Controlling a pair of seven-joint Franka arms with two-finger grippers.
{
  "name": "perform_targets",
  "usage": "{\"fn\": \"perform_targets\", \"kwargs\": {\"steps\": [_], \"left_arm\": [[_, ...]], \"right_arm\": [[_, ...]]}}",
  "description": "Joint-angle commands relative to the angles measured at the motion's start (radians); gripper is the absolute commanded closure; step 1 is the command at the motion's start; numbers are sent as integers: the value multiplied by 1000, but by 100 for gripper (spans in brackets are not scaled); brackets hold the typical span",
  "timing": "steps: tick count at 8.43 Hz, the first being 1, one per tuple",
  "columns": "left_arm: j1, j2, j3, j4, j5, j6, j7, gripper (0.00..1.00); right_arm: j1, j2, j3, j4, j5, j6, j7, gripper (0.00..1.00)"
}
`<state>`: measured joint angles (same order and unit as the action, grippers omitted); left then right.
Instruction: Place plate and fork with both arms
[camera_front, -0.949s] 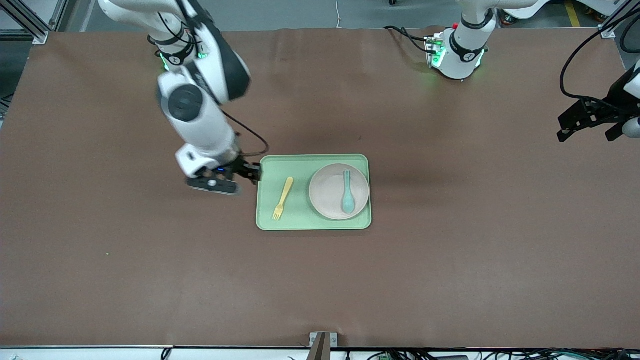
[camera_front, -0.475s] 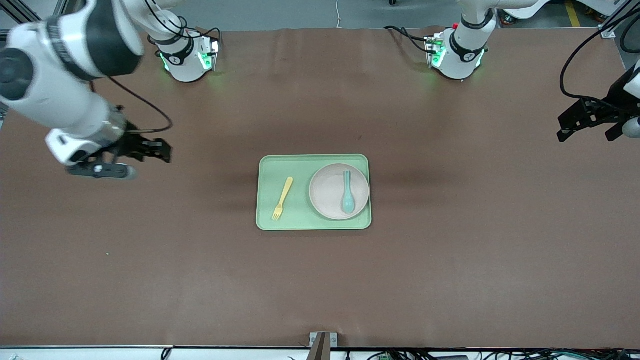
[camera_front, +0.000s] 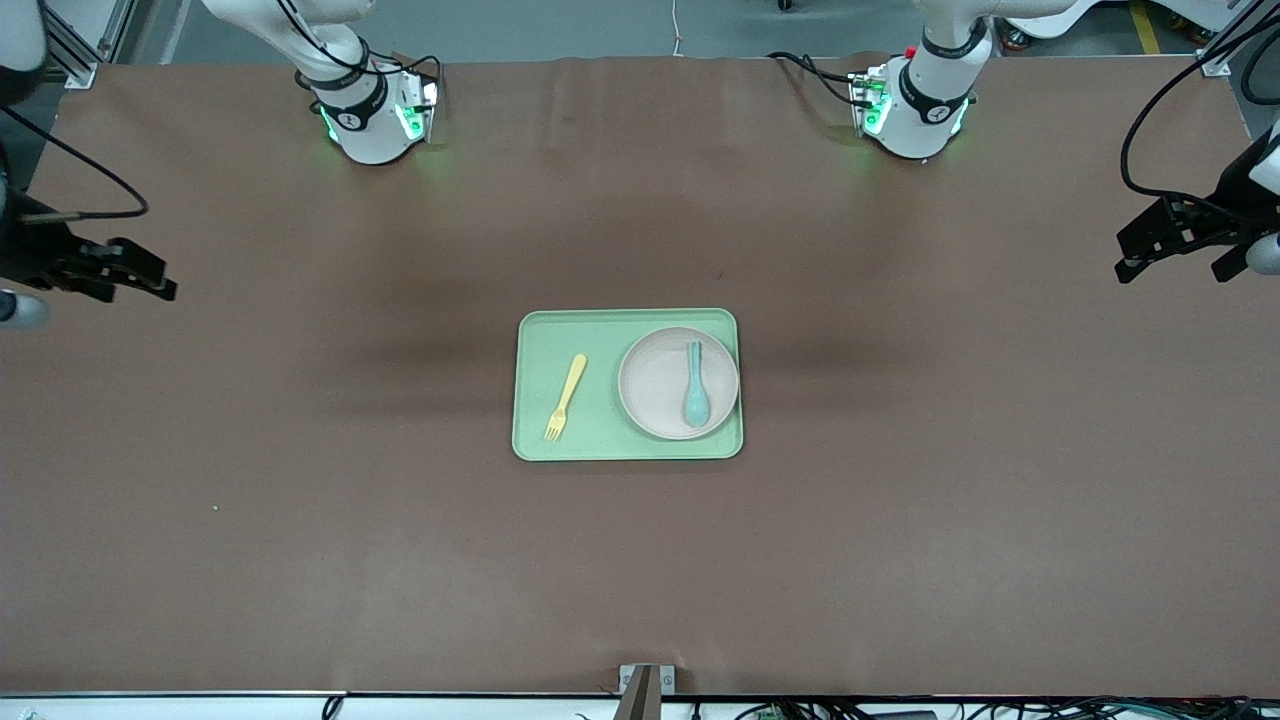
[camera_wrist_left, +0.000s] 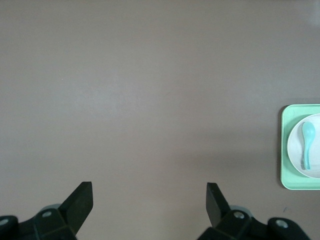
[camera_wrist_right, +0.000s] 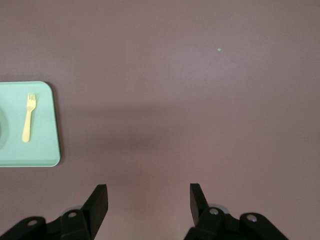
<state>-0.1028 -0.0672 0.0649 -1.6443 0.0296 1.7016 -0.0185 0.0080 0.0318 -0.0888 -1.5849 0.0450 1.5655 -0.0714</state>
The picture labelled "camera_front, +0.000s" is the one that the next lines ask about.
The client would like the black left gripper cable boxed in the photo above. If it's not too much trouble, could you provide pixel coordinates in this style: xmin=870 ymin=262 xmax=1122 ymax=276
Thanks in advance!
xmin=1120 ymin=0 xmax=1280 ymax=201

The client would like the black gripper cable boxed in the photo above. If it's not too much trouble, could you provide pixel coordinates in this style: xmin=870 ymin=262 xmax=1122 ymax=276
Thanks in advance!
xmin=1120 ymin=0 xmax=1280 ymax=201
xmin=0 ymin=105 xmax=149 ymax=221

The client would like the yellow plastic fork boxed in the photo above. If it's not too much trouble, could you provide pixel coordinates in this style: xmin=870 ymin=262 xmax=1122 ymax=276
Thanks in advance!
xmin=544 ymin=353 xmax=589 ymax=442

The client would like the aluminium frame post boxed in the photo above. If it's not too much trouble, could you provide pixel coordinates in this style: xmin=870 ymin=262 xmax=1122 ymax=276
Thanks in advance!
xmin=40 ymin=0 xmax=101 ymax=89
xmin=1195 ymin=0 xmax=1280 ymax=76

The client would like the light green rectangular tray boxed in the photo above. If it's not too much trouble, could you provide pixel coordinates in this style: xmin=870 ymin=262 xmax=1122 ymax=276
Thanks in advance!
xmin=512 ymin=308 xmax=745 ymax=462

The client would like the black left arm base cable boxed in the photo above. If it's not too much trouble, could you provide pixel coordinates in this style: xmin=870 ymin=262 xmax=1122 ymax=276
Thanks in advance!
xmin=768 ymin=50 xmax=871 ymax=106

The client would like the round beige plate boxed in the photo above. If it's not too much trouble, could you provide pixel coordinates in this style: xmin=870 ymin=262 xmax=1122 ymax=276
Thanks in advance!
xmin=617 ymin=327 xmax=740 ymax=441

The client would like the black right arm base cable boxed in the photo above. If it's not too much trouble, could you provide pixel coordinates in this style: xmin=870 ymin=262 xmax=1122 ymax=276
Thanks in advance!
xmin=375 ymin=55 xmax=444 ymax=111

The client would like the brown table cover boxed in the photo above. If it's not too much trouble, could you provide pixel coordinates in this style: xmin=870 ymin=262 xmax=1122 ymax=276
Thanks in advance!
xmin=0 ymin=55 xmax=1280 ymax=698

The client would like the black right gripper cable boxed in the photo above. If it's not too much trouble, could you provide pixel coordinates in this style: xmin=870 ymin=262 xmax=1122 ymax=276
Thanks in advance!
xmin=0 ymin=105 xmax=149 ymax=221

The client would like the grey metal table bracket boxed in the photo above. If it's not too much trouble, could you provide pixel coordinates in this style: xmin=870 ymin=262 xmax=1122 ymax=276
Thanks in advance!
xmin=618 ymin=663 xmax=676 ymax=720

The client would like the black arm base cable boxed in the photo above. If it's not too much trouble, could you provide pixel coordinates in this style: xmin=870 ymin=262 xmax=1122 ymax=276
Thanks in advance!
xmin=768 ymin=50 xmax=871 ymax=106
xmin=375 ymin=55 xmax=444 ymax=111

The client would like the teal plastic spoon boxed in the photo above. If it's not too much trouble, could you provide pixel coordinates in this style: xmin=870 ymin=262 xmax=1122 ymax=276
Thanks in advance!
xmin=682 ymin=340 xmax=712 ymax=428

